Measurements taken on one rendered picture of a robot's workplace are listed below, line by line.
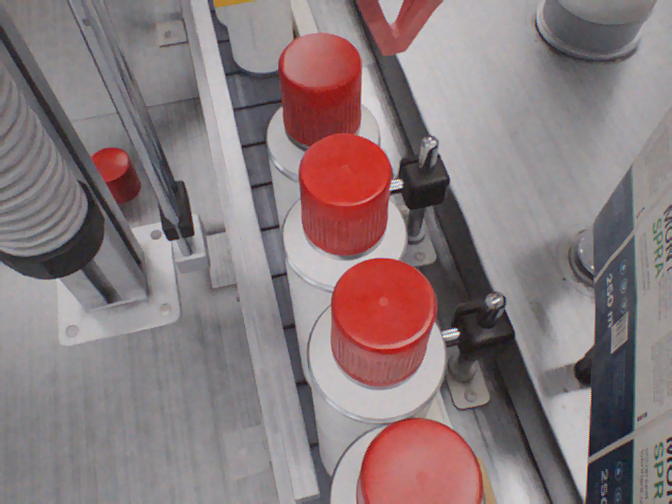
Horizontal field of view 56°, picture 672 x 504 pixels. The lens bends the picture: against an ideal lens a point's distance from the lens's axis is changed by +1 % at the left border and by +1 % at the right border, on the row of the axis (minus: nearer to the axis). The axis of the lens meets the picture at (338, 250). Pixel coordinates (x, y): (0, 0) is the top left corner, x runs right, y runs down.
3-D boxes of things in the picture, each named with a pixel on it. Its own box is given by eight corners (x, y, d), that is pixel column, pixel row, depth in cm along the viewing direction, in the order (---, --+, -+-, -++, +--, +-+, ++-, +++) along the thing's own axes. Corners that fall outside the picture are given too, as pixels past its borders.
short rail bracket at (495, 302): (488, 384, 44) (534, 316, 34) (402, 405, 43) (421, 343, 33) (472, 341, 46) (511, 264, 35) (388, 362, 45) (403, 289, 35)
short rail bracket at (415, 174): (435, 247, 50) (461, 152, 39) (399, 255, 49) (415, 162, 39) (423, 214, 51) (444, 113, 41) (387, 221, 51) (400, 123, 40)
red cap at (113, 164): (120, 210, 51) (106, 187, 48) (90, 190, 52) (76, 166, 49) (150, 183, 53) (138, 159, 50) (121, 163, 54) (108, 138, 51)
